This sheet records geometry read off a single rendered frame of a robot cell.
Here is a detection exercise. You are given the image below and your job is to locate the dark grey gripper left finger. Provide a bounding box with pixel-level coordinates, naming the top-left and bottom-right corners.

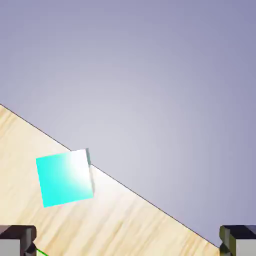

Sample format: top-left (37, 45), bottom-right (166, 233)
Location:
top-left (0, 225), bottom-right (38, 256)

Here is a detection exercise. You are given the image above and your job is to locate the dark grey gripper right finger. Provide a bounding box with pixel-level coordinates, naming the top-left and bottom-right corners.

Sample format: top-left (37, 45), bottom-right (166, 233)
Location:
top-left (219, 224), bottom-right (256, 256)

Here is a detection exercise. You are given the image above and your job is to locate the large cyan box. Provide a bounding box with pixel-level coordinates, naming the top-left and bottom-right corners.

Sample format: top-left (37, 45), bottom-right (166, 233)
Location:
top-left (35, 147), bottom-right (95, 209)

